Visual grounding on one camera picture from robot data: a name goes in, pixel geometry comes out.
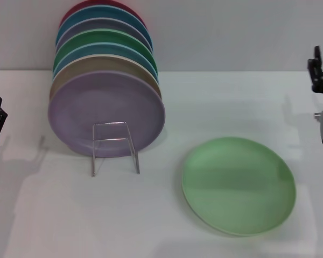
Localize light green plate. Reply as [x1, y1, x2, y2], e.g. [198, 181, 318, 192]
[181, 136, 297, 238]

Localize beige plate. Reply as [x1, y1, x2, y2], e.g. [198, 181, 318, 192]
[48, 53, 162, 102]

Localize teal blue plate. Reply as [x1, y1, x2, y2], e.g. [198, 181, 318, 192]
[55, 4, 153, 52]
[52, 41, 159, 81]

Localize dark green plate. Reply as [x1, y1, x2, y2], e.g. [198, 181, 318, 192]
[53, 28, 159, 78]

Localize lavender plate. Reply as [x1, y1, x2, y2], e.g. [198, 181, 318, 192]
[47, 70, 167, 159]

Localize grey purple plate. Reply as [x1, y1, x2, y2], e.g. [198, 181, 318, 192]
[55, 17, 154, 54]

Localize maroon red plate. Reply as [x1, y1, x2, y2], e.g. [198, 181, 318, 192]
[58, 0, 148, 30]

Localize metal wire plate rack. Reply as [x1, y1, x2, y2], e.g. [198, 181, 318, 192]
[90, 121, 141, 177]

